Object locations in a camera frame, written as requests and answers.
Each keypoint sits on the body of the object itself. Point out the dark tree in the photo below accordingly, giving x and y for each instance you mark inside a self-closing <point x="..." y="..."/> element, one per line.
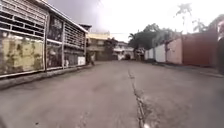
<point x="109" y="48"/>

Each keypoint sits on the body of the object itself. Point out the concrete kerb strip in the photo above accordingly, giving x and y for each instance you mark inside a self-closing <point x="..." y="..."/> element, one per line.
<point x="20" y="81"/>

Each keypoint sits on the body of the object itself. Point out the white building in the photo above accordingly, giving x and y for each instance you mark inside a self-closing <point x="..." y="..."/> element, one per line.
<point x="121" y="50"/>

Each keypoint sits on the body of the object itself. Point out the white pink red wall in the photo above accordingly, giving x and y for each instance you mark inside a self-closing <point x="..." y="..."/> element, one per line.
<point x="196" y="50"/>

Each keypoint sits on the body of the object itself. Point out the yellow building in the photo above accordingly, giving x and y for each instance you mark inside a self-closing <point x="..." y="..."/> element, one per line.
<point x="96" y="43"/>

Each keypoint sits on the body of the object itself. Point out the group of trees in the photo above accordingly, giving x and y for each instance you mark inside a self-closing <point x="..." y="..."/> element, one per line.
<point x="146" y="36"/>

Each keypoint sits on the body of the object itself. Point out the palm tree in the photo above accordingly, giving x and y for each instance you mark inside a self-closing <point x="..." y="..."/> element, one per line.
<point x="184" y="9"/>

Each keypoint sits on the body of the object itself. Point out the grey concrete road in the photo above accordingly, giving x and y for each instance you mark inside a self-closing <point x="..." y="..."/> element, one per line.
<point x="100" y="96"/>

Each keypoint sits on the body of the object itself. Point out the building with metal grilles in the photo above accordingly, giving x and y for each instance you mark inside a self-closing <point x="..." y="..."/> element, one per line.
<point x="23" y="50"/>

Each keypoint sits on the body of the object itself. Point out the robot's own part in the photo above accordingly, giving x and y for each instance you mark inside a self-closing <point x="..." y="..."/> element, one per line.
<point x="145" y="126"/>

